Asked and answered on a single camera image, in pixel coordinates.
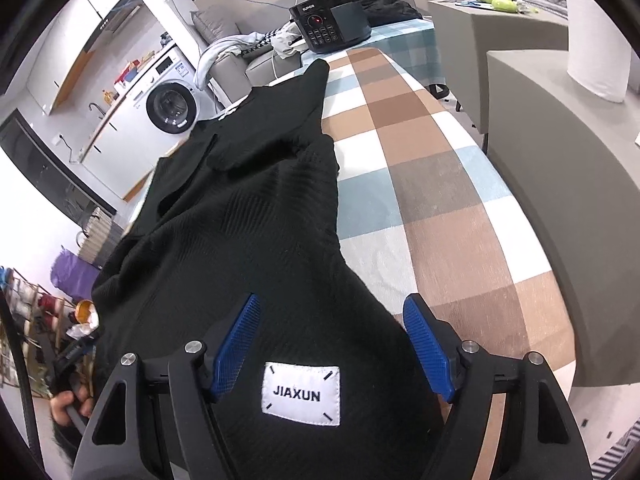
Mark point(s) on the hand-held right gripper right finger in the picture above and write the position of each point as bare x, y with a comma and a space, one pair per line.
430, 345

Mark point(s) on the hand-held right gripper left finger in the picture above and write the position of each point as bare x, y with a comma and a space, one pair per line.
240, 345

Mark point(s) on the black knit garment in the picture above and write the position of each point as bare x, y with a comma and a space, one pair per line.
250, 210

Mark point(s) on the person's left forearm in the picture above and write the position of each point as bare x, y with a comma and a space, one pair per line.
65, 450

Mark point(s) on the person's left hand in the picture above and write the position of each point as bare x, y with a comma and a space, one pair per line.
62, 410

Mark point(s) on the cluttered metal storage rack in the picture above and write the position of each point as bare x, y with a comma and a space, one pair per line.
30, 310

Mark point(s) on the purple bag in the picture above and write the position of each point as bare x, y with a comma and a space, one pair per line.
75, 275

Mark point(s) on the striped laundry basket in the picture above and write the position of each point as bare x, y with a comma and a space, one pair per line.
100, 240

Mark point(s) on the checked tablecloth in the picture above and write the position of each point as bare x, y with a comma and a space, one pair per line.
425, 160

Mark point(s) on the black glass door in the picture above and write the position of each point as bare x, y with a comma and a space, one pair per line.
40, 160

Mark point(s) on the white kitchen counter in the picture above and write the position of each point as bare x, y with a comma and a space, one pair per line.
115, 130

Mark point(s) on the white washing machine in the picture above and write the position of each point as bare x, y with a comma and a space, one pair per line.
170, 105

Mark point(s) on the white grey hoodie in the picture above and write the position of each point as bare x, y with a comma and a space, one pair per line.
220, 47

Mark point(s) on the grey crumpled cloth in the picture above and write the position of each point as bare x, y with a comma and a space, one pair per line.
285, 42

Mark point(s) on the black white patterned cushion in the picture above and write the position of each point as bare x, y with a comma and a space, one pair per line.
262, 40

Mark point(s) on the grey sofa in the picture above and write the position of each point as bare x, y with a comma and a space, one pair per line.
215, 22

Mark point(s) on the black pressure cooker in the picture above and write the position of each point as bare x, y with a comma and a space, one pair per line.
340, 20

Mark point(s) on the white paper roll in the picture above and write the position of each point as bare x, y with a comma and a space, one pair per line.
595, 50

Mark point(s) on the white wall cabinet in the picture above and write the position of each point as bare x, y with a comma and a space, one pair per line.
75, 45

